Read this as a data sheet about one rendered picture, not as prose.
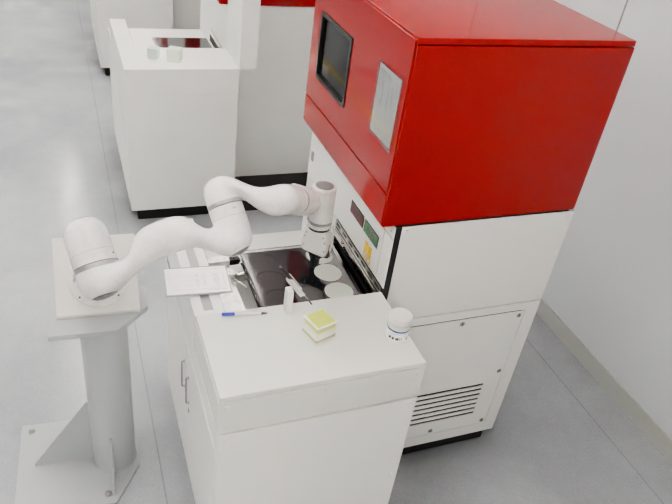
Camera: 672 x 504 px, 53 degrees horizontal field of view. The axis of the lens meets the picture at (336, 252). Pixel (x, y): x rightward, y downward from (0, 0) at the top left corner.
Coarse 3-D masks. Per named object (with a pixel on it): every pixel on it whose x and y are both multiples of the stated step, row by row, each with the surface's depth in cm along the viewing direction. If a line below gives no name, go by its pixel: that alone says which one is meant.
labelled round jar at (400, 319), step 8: (392, 312) 202; (400, 312) 203; (408, 312) 203; (392, 320) 200; (400, 320) 200; (408, 320) 200; (392, 328) 202; (400, 328) 201; (408, 328) 202; (392, 336) 203; (400, 336) 202; (400, 344) 204
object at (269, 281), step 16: (256, 256) 245; (272, 256) 246; (288, 256) 247; (304, 256) 248; (336, 256) 251; (256, 272) 237; (272, 272) 238; (288, 272) 239; (304, 272) 240; (256, 288) 229; (272, 288) 231; (304, 288) 233; (320, 288) 234; (352, 288) 236; (272, 304) 223
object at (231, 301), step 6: (234, 282) 234; (234, 288) 231; (222, 294) 228; (228, 294) 228; (234, 294) 228; (222, 300) 225; (228, 300) 225; (234, 300) 226; (240, 300) 226; (228, 306) 223; (234, 306) 223; (240, 306) 224
